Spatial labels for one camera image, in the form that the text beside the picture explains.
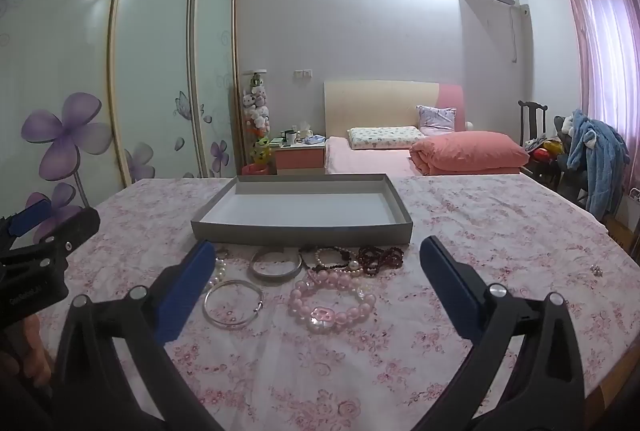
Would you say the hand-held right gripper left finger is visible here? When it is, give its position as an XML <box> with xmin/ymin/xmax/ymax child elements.
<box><xmin>50</xmin><ymin>238</ymin><xmax>226</xmax><ymax>431</ymax></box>

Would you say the cream and pink headboard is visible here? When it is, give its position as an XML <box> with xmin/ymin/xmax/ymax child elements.
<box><xmin>324</xmin><ymin>80</ymin><xmax>466</xmax><ymax>138</ymax></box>

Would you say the folded pink quilt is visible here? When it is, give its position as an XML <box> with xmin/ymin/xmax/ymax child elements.
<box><xmin>409</xmin><ymin>130</ymin><xmax>531</xmax><ymax>176</ymax></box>

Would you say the wide silver cuff bracelet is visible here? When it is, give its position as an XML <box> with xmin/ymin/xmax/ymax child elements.
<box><xmin>248</xmin><ymin>247</ymin><xmax>304</xmax><ymax>283</ymax></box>

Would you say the pink nightstand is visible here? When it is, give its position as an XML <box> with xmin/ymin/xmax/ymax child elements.
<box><xmin>274</xmin><ymin>144</ymin><xmax>328</xmax><ymax>175</ymax></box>

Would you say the dark wooden chair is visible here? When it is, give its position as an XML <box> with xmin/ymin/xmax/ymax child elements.
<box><xmin>517</xmin><ymin>100</ymin><xmax>552</xmax><ymax>182</ymax></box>

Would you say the pink curtain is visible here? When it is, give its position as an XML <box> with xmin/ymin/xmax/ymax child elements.
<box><xmin>557</xmin><ymin>0</ymin><xmax>640</xmax><ymax>218</ymax></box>

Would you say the black bead bracelet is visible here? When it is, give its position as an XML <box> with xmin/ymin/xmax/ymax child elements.
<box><xmin>299</xmin><ymin>245</ymin><xmax>351</xmax><ymax>272</ymax></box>

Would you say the air conditioner pipe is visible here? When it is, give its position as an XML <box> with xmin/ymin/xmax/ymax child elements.
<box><xmin>509</xmin><ymin>4</ymin><xmax>532</xmax><ymax>64</ymax></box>

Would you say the pink floral tablecloth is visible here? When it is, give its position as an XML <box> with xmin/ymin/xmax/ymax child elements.
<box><xmin>30</xmin><ymin>174</ymin><xmax>640</xmax><ymax>431</ymax></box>

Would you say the white patterned pillow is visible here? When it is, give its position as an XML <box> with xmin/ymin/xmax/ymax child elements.
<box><xmin>347</xmin><ymin>126</ymin><xmax>435</xmax><ymax>151</ymax></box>

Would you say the purple patterned pillow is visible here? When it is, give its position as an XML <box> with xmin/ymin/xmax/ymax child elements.
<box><xmin>416</xmin><ymin>105</ymin><xmax>457</xmax><ymax>135</ymax></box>

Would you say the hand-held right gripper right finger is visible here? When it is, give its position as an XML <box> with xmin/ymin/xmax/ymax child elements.
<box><xmin>410</xmin><ymin>235</ymin><xmax>601</xmax><ymax>431</ymax></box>

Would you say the thin silver bangle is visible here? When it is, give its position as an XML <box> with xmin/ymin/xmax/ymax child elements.
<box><xmin>203</xmin><ymin>279</ymin><xmax>264</xmax><ymax>329</ymax></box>

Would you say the floral sliding door wardrobe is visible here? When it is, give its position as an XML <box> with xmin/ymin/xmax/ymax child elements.
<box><xmin>0</xmin><ymin>0</ymin><xmax>242</xmax><ymax>232</ymax></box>

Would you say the dark red bead bracelet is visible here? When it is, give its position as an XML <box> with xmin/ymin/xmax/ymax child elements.
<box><xmin>356</xmin><ymin>245</ymin><xmax>405</xmax><ymax>278</ymax></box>

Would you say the hanging string of plush toys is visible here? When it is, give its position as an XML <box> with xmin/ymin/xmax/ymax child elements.
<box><xmin>241</xmin><ymin>70</ymin><xmax>273</xmax><ymax>142</ymax></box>

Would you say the green plush toy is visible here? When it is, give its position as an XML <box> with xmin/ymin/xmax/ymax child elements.
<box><xmin>251</xmin><ymin>137</ymin><xmax>274</xmax><ymax>165</ymax></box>

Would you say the pink and white pearl bracelet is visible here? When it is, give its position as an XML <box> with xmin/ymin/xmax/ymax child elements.
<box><xmin>314</xmin><ymin>247</ymin><xmax>362</xmax><ymax>273</ymax></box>

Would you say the blue fleece garment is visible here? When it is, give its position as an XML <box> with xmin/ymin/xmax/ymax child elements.
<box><xmin>565</xmin><ymin>108</ymin><xmax>631</xmax><ymax>218</ymax></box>

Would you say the grey cardboard box tray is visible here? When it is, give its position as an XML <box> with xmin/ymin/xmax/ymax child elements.
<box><xmin>191</xmin><ymin>174</ymin><xmax>414</xmax><ymax>246</ymax></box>

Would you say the large pink bead bracelet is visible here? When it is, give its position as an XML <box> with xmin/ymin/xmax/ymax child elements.
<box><xmin>287</xmin><ymin>268</ymin><xmax>377</xmax><ymax>336</ymax></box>

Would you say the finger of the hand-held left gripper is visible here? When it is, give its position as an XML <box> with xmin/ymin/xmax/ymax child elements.
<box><xmin>0</xmin><ymin>198</ymin><xmax>54</xmax><ymax>239</ymax></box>
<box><xmin>30</xmin><ymin>208</ymin><xmax>101</xmax><ymax>262</ymax></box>

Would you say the bed with pink sheet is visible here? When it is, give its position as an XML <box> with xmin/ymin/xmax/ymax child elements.
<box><xmin>324</xmin><ymin>136</ymin><xmax>536</xmax><ymax>177</ymax></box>

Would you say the person's left hand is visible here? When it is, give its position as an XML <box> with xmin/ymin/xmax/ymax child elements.
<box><xmin>0</xmin><ymin>315</ymin><xmax>55</xmax><ymax>394</ymax></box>

